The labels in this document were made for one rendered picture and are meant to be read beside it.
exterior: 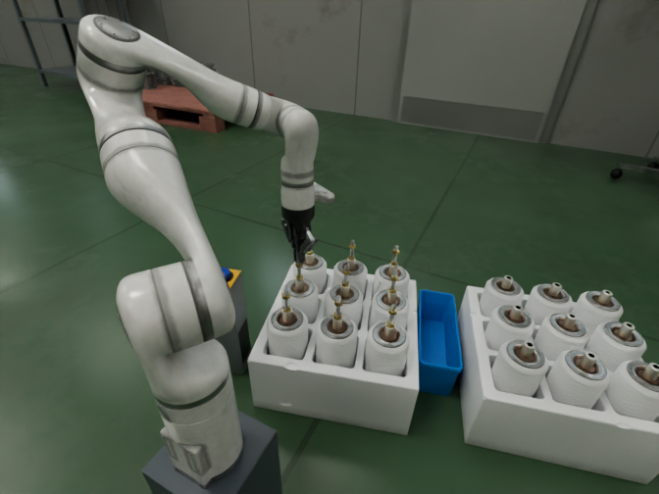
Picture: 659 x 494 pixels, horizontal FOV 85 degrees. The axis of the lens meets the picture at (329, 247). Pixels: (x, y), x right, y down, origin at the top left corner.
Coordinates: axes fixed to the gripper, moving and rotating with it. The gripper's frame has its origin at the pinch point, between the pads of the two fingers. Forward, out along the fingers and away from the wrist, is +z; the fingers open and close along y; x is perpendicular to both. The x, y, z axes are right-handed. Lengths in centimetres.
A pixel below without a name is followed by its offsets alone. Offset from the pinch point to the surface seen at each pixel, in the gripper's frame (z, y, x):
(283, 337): 11.4, 11.7, -11.6
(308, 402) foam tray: 29.2, 18.2, -9.3
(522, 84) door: -7, -97, 264
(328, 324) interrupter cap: 10.2, 15.0, -1.8
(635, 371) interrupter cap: 10, 61, 43
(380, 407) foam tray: 26.0, 30.4, 2.4
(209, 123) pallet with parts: 27, -236, 60
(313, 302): 12.3, 4.7, 1.0
